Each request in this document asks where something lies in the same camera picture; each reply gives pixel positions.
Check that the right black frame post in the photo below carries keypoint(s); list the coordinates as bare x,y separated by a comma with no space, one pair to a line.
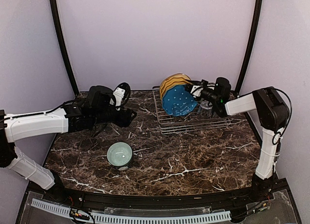
250,45

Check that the white slotted cable duct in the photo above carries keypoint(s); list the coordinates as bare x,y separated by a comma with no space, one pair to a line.
135,216

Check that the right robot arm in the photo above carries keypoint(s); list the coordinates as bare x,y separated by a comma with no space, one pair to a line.
273,109

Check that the green ceramic bowl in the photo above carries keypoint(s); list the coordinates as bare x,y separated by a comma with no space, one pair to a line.
120,156

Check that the black frame post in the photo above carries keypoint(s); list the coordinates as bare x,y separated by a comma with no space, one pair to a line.
250,45
62,46

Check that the cream bird pattern plate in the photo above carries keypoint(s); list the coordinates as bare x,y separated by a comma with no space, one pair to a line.
177,76

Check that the metal wire dish rack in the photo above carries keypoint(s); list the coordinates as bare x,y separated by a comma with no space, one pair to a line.
197,120

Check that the black front rail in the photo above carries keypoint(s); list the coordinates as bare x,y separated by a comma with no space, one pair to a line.
241,201

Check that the blue plate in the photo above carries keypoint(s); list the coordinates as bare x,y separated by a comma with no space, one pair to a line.
178,102

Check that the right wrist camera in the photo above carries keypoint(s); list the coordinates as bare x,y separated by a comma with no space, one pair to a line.
195,87

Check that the clear drinking glass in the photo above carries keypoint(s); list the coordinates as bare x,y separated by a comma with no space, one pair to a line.
206,109

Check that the left black frame post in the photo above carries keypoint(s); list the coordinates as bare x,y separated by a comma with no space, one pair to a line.
62,46

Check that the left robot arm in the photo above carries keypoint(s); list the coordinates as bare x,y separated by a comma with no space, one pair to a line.
101,106

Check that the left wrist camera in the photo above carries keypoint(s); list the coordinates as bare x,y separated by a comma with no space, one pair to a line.
120,96

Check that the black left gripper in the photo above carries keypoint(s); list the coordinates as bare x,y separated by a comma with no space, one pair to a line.
125,120

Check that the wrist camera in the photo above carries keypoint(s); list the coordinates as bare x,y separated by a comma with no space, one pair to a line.
195,87
120,96

